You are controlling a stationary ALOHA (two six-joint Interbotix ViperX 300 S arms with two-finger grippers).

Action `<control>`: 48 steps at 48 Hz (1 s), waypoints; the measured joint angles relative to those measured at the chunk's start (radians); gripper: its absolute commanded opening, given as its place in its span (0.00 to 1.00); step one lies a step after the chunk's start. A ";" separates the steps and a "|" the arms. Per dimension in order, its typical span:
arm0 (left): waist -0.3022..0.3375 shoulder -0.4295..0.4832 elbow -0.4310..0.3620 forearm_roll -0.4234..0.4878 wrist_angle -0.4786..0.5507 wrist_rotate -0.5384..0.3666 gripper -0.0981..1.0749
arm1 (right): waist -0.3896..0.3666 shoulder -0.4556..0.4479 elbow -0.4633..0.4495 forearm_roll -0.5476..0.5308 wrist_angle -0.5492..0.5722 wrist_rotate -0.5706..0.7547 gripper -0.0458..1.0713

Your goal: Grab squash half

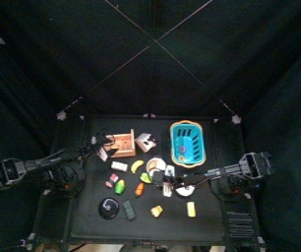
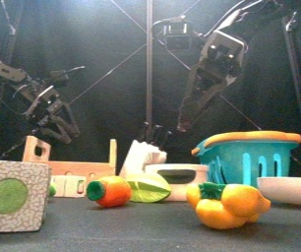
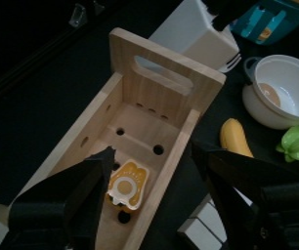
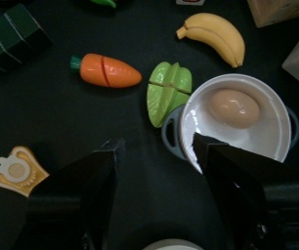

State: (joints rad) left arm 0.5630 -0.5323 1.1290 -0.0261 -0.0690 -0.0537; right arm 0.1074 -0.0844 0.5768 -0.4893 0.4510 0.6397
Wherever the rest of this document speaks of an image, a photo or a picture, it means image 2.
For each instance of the vertical metal frame pole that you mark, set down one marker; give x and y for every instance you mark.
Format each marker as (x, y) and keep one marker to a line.
(150, 65)

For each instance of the small white toy block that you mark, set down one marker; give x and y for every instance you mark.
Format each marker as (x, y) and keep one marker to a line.
(68, 186)

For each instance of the white bowl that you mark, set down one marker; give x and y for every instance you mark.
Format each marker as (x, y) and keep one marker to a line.
(287, 190)

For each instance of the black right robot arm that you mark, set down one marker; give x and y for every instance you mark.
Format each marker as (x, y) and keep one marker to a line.
(262, 13)

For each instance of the teal basket with orange rim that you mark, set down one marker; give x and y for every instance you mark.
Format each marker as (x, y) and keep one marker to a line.
(243, 157)

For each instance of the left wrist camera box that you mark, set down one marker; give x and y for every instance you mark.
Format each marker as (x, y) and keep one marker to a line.
(60, 75)

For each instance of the wooden toy crate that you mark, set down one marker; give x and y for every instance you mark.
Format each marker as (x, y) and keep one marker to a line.
(81, 169)

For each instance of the white toy knife block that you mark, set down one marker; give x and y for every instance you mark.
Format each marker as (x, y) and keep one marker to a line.
(139, 157)

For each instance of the yellow toy bell pepper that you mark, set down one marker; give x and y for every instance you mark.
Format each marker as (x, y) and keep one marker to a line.
(231, 206)

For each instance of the small green toy piece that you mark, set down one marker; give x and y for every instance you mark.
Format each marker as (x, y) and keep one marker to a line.
(52, 191)

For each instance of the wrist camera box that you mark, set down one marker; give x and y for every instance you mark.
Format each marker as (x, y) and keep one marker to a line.
(178, 34)
(60, 75)

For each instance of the crackle cube with green circle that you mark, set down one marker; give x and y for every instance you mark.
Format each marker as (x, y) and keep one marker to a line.
(14, 197)

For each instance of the dark metal frame post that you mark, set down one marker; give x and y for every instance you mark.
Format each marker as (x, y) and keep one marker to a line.
(297, 82)

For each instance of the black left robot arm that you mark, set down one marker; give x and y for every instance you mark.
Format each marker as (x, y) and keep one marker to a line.
(1, 70)

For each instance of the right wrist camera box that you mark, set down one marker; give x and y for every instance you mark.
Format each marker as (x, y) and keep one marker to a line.
(178, 34)

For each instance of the orange squash half green stem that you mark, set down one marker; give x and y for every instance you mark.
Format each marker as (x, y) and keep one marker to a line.
(115, 192)

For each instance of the green lime wedge toy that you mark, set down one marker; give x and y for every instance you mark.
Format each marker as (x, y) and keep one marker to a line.
(150, 190)

